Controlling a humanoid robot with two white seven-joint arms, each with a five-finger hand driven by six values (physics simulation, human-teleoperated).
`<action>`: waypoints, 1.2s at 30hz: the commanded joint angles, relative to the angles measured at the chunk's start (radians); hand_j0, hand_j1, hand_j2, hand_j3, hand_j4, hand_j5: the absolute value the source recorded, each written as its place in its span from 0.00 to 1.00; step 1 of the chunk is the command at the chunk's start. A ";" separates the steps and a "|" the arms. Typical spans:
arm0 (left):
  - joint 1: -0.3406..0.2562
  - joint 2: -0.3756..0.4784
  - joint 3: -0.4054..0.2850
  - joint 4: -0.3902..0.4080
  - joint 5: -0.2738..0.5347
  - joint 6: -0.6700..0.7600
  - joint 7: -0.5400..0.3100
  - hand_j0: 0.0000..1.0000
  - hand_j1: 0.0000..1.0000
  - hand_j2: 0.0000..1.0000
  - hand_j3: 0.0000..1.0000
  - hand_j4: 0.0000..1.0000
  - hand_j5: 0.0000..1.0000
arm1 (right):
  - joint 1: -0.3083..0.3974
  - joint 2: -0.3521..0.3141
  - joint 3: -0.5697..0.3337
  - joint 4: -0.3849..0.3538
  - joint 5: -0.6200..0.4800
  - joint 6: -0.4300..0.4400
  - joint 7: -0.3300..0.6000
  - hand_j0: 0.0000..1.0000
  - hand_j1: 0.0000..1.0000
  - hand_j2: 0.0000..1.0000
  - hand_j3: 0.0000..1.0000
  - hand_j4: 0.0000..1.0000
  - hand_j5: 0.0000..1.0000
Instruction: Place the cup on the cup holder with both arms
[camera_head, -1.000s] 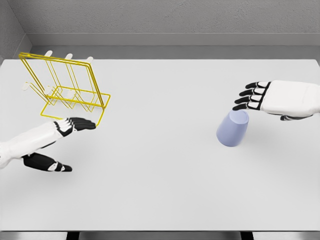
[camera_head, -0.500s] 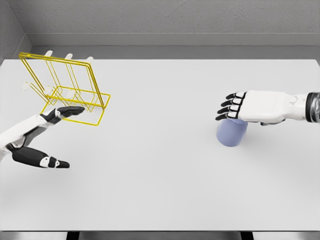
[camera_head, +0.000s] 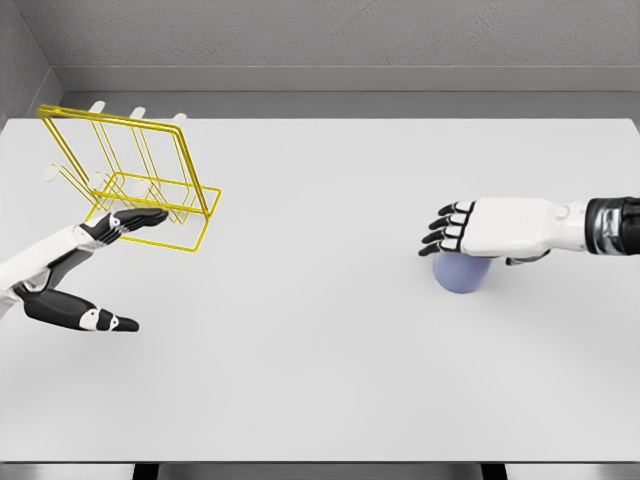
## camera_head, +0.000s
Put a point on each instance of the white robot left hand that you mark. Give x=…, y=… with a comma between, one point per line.
x=45, y=250

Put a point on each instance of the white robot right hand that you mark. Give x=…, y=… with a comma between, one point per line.
x=510, y=225

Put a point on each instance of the light blue cup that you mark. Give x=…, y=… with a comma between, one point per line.
x=460, y=274

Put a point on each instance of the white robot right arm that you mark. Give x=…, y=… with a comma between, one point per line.
x=605, y=225

